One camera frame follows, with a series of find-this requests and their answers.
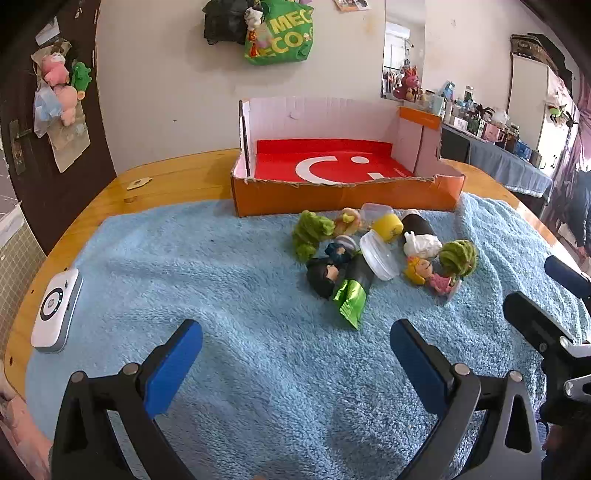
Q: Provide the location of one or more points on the peach plush toy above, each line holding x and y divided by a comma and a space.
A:
68, 104

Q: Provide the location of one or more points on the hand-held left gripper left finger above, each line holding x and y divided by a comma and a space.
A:
173, 369

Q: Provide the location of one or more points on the green and black packet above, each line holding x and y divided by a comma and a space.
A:
353, 300

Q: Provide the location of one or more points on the light blue fluffy towel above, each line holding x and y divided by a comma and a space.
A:
207, 277

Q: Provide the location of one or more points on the black bag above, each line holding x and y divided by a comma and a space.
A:
221, 23

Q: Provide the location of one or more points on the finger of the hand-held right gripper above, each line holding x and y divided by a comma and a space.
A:
531, 318
561, 272

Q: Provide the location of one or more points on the pink plush toy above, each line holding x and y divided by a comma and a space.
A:
55, 69

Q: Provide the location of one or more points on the black-haired boy figurine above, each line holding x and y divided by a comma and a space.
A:
323, 277

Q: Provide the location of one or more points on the small beige yellow figurine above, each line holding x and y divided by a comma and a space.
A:
348, 220

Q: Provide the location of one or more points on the orange cardboard box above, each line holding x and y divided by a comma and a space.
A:
323, 201

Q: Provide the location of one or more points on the pink curtain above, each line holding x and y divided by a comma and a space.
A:
568, 184

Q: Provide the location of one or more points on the small flat wooden piece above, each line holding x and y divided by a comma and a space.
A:
138, 183

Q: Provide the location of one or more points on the dresser with dark cloth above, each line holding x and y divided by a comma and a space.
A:
489, 161

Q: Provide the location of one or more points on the clear plastic cup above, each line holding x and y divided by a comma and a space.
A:
376, 210

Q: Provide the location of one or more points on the dark cloth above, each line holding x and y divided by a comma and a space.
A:
582, 207

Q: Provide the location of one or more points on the wall mirror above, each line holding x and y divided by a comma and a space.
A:
401, 37

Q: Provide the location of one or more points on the dark patterned bag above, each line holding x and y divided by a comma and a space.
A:
535, 50

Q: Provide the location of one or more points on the red bag with white print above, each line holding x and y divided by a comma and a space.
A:
277, 166

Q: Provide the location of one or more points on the yellow plastic cap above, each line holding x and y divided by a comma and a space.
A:
388, 227

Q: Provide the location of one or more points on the pink cloth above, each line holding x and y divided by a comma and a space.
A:
21, 438

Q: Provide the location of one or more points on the clear round lid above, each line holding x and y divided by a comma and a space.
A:
378, 258

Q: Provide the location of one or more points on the green plush toy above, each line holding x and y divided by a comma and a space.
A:
81, 76

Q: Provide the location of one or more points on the white pocket device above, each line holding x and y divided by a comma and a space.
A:
55, 309

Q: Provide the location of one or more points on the small card on wall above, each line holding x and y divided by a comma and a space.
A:
353, 4

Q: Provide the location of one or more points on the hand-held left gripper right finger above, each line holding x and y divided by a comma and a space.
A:
415, 364

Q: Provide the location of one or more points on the white cabinet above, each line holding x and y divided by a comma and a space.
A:
528, 97

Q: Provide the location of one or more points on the green fuzzy toy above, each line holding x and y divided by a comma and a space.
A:
459, 256
309, 233

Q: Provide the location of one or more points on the dark brown door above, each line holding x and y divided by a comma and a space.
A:
46, 207

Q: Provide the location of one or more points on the clear plastic bag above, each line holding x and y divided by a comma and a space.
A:
69, 147

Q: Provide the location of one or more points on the pink dragon plush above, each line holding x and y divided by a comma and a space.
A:
408, 83

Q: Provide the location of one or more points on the blonde girl figurine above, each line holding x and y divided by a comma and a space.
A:
422, 270

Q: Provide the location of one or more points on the green shopping bag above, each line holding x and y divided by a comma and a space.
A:
281, 41

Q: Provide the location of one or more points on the green hanging plush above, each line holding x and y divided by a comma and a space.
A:
561, 113

